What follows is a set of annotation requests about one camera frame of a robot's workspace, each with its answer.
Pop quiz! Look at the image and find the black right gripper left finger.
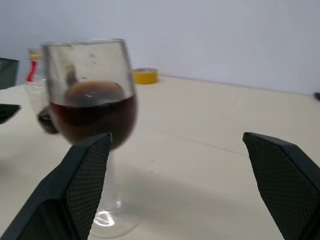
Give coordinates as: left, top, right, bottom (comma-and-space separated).
0, 131, 113, 240

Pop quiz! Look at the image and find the yellow tape roll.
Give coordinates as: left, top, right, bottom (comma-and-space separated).
131, 67, 159, 86

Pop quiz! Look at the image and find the clear plastic drink bottle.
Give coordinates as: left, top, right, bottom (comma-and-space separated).
26, 47, 51, 118

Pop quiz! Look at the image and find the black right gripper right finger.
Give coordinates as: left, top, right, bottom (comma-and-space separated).
242, 131, 320, 240

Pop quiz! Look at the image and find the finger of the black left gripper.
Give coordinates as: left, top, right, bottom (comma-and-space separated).
36, 109, 61, 135
0, 104, 22, 125

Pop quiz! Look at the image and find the wine glass with dark drink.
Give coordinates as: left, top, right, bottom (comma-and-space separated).
41, 38, 139, 239

